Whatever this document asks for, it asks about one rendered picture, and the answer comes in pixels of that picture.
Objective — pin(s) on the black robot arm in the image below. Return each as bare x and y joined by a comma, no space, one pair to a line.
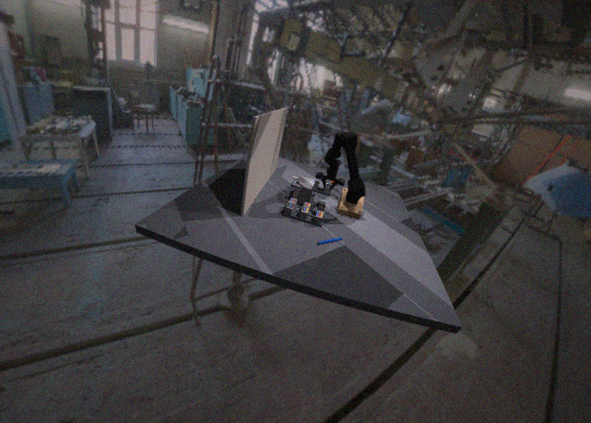
356,185

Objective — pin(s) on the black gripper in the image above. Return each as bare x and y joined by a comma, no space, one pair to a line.
332,176

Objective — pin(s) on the large beige flat panel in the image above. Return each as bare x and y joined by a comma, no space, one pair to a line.
263,151

